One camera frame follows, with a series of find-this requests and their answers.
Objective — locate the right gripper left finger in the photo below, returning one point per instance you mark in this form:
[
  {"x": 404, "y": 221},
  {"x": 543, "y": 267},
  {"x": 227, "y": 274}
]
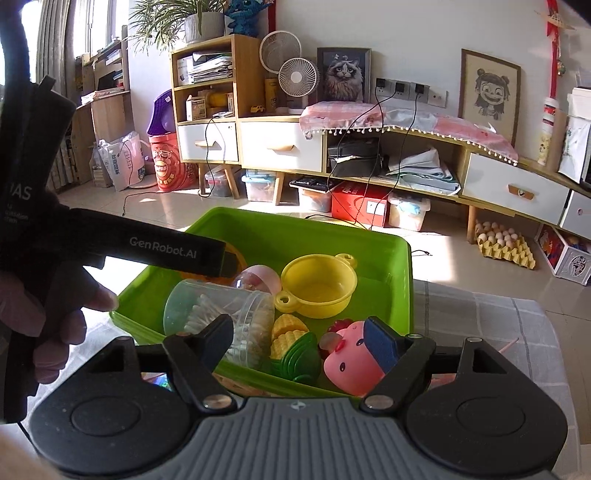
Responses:
[{"x": 193, "y": 359}]

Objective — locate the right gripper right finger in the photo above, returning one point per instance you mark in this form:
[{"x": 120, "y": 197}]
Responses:
[{"x": 405, "y": 361}]

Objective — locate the pink pig toy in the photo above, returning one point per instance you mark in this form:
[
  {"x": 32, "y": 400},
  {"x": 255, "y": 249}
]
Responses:
[{"x": 348, "y": 363}]

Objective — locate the person's left hand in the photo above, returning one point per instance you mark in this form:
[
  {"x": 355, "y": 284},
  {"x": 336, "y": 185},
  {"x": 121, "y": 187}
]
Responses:
[{"x": 59, "y": 322}]

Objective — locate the clear cotton swab jar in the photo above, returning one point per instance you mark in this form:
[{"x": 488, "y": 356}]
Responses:
[{"x": 193, "y": 305}]

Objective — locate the grey checked blanket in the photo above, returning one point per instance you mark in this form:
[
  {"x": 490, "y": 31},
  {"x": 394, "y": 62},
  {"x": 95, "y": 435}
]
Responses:
[{"x": 484, "y": 414}]

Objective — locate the yellow toy corn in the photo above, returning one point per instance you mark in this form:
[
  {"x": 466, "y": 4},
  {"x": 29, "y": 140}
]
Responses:
[{"x": 286, "y": 331}]

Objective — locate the orange toy bowl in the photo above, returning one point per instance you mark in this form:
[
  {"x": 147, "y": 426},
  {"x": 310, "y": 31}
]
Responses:
[{"x": 234, "y": 263}]

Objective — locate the green toy leaf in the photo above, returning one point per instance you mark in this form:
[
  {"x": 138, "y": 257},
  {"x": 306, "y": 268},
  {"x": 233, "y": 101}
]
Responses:
[{"x": 302, "y": 364}]

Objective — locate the yellow toy pot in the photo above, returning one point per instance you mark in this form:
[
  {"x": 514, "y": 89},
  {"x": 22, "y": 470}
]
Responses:
[{"x": 317, "y": 286}]

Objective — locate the white shopping bag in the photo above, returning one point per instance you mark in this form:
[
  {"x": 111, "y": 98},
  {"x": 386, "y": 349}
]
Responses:
[{"x": 123, "y": 160}]

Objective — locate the yellow egg tray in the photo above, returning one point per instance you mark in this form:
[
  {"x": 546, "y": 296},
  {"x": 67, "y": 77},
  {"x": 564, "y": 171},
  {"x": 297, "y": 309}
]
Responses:
[{"x": 497, "y": 242}]

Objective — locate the clear storage box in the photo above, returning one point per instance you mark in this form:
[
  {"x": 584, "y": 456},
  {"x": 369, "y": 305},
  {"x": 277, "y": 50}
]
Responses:
[{"x": 407, "y": 211}]

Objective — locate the red patterned bag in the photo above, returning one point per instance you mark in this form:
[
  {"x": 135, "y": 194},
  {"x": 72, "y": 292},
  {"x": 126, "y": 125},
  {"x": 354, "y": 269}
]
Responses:
[{"x": 171, "y": 173}]

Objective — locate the red cardboard box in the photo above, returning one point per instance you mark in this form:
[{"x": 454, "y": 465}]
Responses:
[{"x": 361, "y": 203}]

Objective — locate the purple plastic chair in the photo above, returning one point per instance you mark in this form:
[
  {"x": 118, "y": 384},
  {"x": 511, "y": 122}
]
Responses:
[{"x": 162, "y": 119}]

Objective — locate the wooden tv cabinet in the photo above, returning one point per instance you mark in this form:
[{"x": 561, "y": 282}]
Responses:
[{"x": 529, "y": 190}]

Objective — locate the folded light cloths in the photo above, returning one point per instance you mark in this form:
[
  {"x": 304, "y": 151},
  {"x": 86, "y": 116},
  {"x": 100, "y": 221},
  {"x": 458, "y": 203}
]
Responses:
[{"x": 424, "y": 169}]

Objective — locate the white toy crate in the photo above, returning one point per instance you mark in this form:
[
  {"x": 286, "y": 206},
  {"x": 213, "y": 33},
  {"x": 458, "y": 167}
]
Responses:
[{"x": 567, "y": 255}]

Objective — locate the black printer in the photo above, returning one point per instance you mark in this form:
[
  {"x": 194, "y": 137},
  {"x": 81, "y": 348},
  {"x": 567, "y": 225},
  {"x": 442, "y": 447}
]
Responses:
[{"x": 356, "y": 158}]

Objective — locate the wooden shelf unit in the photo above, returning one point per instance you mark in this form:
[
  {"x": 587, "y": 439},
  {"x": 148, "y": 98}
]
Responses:
[{"x": 215, "y": 84}]

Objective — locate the potted spider plant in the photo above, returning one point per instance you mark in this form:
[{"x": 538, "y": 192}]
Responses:
[{"x": 157, "y": 23}]

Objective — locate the pink lace cloth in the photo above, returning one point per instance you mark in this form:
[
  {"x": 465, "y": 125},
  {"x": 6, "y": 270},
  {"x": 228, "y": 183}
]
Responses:
[{"x": 339, "y": 117}]

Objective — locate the framed girl drawing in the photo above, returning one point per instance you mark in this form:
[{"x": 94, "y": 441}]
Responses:
[{"x": 490, "y": 93}]

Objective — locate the framed cat picture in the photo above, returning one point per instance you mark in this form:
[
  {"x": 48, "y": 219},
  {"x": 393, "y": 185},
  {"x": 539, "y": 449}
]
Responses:
[{"x": 344, "y": 74}]

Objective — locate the white fan front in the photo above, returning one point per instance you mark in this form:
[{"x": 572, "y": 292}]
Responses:
[{"x": 298, "y": 77}]

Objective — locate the white fan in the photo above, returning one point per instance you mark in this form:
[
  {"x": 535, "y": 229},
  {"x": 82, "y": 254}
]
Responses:
[
  {"x": 298, "y": 77},
  {"x": 277, "y": 48}
]

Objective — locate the blue stitch plush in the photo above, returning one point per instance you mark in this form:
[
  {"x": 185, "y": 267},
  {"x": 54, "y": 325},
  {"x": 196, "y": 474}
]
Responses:
[{"x": 244, "y": 14}]

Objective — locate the white fan rear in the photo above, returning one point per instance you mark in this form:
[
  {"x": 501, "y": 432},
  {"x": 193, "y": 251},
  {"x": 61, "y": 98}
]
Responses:
[{"x": 277, "y": 48}]

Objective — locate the red hanging ornament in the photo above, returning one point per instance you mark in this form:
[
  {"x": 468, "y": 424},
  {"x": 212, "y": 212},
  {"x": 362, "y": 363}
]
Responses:
[{"x": 555, "y": 24}]

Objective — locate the wall power strip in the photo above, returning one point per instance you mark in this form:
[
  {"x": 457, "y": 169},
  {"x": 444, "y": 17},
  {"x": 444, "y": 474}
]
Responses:
[{"x": 411, "y": 91}]

